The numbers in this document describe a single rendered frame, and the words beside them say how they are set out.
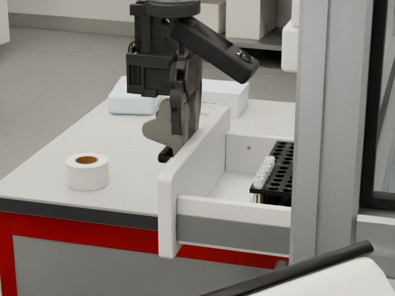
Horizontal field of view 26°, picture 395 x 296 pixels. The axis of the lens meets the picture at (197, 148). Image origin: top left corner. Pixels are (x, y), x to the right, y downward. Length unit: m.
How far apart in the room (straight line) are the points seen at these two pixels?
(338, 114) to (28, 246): 0.99
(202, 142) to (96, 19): 4.86
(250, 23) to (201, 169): 3.98
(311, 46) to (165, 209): 0.55
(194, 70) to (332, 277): 0.88
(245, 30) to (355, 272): 4.88
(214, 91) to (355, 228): 1.22
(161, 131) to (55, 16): 5.01
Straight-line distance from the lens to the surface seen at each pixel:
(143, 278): 1.38
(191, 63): 1.08
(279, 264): 0.84
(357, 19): 0.48
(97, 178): 1.39
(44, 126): 4.09
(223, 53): 1.06
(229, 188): 1.20
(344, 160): 0.51
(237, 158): 1.25
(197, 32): 1.07
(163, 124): 1.10
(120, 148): 1.57
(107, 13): 5.91
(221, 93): 1.72
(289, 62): 1.91
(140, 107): 1.74
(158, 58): 1.07
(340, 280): 0.23
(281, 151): 1.16
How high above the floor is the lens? 1.30
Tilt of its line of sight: 20 degrees down
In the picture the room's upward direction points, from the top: straight up
